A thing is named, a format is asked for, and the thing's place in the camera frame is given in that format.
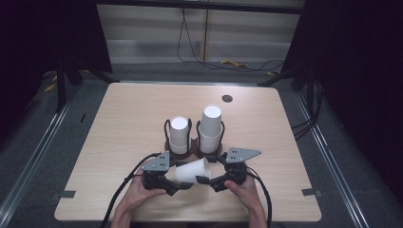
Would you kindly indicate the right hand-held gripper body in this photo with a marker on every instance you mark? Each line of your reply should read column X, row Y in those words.
column 236, row 167

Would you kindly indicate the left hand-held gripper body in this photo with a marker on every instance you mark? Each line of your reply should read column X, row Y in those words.
column 157, row 172

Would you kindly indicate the single white paper cup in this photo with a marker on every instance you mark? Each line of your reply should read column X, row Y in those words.
column 191, row 171

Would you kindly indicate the short stack of white cups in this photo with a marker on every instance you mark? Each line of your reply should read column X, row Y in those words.
column 179, row 133

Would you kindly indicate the tall stack of white cups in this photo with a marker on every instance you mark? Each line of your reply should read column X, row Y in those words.
column 210, row 126

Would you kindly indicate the person's right hand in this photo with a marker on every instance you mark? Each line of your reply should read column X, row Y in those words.
column 242, row 193

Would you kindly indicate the person's left hand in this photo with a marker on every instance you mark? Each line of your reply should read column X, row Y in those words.
column 139, row 193

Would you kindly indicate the round table grommet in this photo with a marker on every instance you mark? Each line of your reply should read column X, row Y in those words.
column 227, row 98

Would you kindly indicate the yellow floor tape strip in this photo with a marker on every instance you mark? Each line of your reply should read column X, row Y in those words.
column 50, row 87
column 234, row 63

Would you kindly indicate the black metal stand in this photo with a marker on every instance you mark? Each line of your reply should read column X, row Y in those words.
column 61, row 88
column 285, row 76

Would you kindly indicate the black curtain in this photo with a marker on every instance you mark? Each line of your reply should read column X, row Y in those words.
column 38, row 38
column 358, row 79

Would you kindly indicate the aluminium floor rail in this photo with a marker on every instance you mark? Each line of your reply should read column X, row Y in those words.
column 38, row 148
column 329, row 152

